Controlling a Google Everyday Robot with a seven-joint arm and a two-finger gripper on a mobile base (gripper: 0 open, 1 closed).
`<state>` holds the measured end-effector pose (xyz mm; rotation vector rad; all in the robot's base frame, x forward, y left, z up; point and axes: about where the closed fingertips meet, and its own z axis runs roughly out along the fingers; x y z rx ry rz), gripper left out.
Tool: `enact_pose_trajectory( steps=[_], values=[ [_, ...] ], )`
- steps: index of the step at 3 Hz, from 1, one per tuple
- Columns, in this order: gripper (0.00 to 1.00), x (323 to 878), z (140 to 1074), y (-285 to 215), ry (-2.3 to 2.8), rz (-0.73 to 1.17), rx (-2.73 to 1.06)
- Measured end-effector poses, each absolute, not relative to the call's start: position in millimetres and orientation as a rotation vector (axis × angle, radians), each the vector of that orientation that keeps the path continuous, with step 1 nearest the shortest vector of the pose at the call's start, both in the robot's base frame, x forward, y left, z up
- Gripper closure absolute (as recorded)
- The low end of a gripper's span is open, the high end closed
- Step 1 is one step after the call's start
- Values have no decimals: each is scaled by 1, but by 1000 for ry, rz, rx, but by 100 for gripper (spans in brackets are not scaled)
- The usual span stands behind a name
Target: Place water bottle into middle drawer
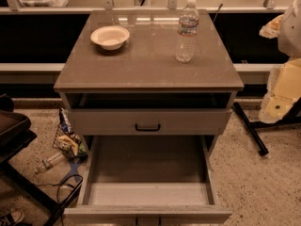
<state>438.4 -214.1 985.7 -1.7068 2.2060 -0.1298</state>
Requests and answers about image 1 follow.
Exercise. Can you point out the clear plastic water bottle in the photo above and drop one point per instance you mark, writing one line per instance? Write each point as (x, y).
(187, 32)

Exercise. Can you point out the closed grey drawer black handle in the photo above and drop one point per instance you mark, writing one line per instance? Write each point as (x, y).
(107, 122)

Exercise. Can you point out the white paper bowl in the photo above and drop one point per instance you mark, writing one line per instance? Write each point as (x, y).
(110, 37)

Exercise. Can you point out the sneaker shoe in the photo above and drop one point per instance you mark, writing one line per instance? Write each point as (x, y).
(12, 219)

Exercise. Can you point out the empty plastic bottle on floor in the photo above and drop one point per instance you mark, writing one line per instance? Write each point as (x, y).
(49, 162)

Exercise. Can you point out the open lower grey drawer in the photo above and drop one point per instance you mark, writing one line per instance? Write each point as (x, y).
(148, 181)

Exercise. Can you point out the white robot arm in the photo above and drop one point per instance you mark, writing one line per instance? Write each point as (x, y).
(289, 38)

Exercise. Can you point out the black metal stand leg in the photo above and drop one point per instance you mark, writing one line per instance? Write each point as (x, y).
(292, 118)

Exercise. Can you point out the wire basket with snack bags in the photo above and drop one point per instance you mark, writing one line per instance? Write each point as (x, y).
(67, 141)

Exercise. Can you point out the grey wooden drawer cabinet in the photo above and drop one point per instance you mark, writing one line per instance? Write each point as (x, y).
(144, 72)

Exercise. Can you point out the black chair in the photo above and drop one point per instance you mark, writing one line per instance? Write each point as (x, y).
(15, 135)

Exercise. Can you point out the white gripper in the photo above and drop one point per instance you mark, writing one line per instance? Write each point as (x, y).
(292, 35)

